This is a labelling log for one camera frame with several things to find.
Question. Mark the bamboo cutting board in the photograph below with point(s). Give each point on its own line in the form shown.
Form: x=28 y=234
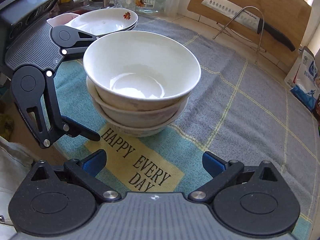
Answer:
x=275 y=12

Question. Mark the white and blue salt bag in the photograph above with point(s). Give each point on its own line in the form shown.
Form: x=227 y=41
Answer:
x=305 y=80

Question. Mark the steel sink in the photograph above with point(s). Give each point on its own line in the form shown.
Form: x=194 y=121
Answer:
x=85 y=11

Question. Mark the santoku kitchen knife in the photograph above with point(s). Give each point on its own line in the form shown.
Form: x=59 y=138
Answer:
x=225 y=8

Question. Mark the clear glass mug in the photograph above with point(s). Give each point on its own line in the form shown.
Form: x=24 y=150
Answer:
x=120 y=0

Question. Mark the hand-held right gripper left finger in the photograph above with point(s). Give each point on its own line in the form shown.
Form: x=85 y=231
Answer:
x=95 y=162

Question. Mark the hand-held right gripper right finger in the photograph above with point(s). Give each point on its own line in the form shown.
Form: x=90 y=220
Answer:
x=212 y=163

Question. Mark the white ceramic bowl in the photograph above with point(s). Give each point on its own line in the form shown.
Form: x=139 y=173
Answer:
x=140 y=62
x=150 y=116
x=140 y=131

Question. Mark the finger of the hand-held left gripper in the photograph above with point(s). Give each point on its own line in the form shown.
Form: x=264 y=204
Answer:
x=75 y=51
x=57 y=105

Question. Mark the person's white clothing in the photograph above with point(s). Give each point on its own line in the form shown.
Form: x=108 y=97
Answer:
x=12 y=160

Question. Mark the grey checked towel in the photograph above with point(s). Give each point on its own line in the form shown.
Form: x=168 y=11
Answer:
x=237 y=120

